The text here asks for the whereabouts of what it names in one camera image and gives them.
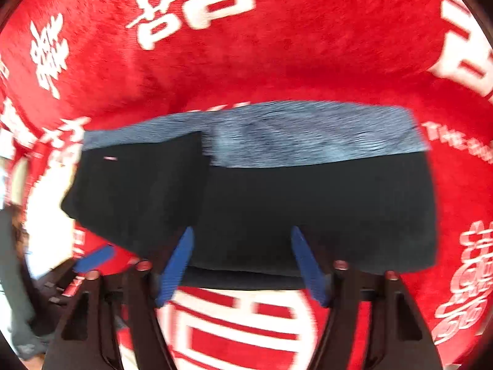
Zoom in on black pants with patterned waistband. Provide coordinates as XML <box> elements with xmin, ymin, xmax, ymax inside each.
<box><xmin>61</xmin><ymin>101</ymin><xmax>438</xmax><ymax>289</ymax></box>

